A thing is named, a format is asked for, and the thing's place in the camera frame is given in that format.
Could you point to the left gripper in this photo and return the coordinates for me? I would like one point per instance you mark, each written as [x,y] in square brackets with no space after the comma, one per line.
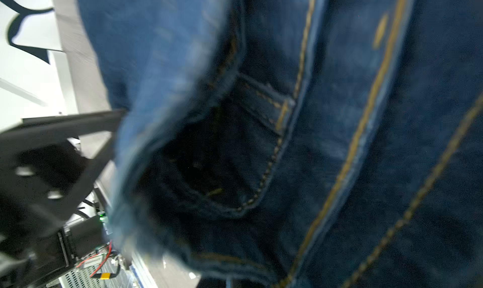
[44,179]

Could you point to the dark blue denim skirt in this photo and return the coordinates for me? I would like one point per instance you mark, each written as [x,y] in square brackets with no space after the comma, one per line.
[297,143]

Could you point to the white slotted cable duct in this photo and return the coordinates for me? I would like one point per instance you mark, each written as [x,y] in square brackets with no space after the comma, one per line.
[116,272]

